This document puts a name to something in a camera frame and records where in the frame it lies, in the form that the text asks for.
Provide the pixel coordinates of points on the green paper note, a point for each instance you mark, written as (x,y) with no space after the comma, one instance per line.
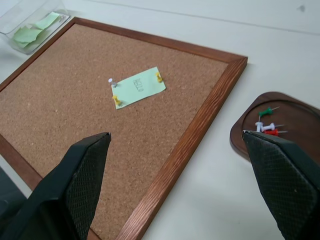
(47,21)
(26,36)

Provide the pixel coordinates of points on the green note with HELLO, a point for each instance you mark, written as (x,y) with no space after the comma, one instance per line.
(140,87)

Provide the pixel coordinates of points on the green push pin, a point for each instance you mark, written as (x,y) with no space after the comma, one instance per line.
(266,112)

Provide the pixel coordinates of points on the clear plastic box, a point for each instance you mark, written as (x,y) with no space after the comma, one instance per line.
(30,27)

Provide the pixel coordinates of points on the red push pin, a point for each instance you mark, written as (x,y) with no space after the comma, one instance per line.
(272,131)

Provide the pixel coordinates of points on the yellow push pin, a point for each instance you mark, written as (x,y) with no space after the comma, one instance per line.
(116,99)
(158,77)

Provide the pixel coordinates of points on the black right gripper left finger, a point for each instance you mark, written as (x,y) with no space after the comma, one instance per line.
(75,180)

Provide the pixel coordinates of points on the dark wooden tray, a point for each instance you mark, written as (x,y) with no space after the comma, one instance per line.
(287,117)

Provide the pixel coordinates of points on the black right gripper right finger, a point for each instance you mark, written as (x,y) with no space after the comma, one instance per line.
(282,180)

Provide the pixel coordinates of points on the white push pin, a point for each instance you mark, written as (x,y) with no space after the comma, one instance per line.
(112,82)
(258,126)
(268,126)

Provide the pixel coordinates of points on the wood-framed cork board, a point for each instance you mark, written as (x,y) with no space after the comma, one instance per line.
(100,105)

